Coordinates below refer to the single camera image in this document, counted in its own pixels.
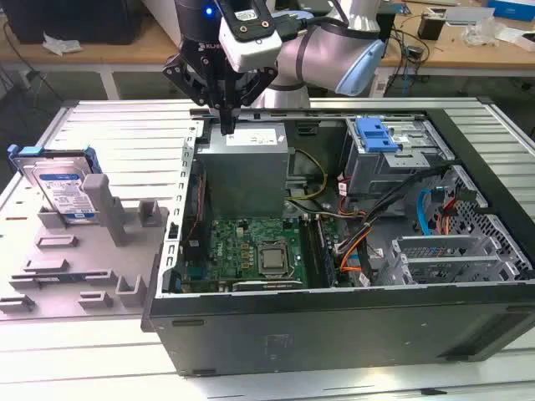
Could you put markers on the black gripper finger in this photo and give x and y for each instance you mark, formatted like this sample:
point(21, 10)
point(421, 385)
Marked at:
point(259, 83)
point(184, 71)

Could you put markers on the hard disk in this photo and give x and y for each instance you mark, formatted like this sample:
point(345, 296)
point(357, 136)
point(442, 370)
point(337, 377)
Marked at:
point(62, 188)

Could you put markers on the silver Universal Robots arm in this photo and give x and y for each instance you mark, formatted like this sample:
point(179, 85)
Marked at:
point(326, 46)

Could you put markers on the metal disk bay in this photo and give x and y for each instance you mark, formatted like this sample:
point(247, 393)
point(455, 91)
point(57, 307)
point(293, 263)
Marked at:
point(443, 246)

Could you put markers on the white foam box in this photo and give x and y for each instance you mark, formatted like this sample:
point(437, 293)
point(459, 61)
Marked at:
point(161, 21)

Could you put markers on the wooden desk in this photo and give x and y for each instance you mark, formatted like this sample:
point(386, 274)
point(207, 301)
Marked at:
point(125, 54)

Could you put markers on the grey power supply unit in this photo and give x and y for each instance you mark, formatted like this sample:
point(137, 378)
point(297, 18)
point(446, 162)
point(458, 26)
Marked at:
point(242, 179)

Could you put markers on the large black box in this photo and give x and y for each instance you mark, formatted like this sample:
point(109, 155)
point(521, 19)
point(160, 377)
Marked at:
point(83, 21)

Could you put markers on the crumpled white paper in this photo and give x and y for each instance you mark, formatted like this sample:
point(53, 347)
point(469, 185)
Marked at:
point(60, 45)

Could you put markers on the blue drive cage latch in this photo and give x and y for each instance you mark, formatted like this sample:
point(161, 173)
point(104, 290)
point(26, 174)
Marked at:
point(374, 138)

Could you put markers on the black computer tower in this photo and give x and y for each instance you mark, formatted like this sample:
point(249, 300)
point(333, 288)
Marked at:
point(386, 25)

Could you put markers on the metal optical drive cage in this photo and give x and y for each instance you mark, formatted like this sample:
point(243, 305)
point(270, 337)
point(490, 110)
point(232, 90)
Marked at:
point(376, 171)

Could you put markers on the small black device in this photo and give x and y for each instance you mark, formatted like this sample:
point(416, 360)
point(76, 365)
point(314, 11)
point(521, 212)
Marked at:
point(415, 52)

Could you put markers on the CPU socket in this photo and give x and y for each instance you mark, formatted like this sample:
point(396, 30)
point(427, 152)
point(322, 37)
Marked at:
point(273, 245)

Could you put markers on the green motherboard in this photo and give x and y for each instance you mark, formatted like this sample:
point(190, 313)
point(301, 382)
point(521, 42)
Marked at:
point(234, 250)

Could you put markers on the silver CPU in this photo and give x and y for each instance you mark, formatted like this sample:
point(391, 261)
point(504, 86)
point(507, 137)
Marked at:
point(273, 258)

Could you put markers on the black RAM slot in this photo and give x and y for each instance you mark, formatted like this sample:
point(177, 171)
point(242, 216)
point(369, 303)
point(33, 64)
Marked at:
point(308, 255)

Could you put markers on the small black box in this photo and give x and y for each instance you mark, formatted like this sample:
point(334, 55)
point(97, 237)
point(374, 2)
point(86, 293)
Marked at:
point(430, 27)

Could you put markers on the black case fan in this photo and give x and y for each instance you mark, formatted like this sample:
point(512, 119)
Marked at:
point(194, 255)

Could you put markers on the RAM stick with black chips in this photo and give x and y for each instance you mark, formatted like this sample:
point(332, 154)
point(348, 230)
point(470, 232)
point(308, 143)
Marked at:
point(326, 255)

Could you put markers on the flat grey box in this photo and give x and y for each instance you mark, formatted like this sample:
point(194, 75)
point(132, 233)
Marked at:
point(464, 16)

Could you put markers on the grey parts rack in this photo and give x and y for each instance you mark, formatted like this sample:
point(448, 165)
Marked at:
point(83, 267)

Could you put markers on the clear plastic bag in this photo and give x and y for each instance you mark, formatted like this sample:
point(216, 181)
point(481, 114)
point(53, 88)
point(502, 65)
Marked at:
point(480, 33)

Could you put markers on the RAM stick with white label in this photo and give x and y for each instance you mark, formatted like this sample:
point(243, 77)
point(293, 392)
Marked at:
point(46, 279)

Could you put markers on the black PC case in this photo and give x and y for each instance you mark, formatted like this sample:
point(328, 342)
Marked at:
point(334, 334)

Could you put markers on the blue cardboard box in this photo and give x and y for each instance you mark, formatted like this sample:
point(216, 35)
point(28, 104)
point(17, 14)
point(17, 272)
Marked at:
point(514, 8)

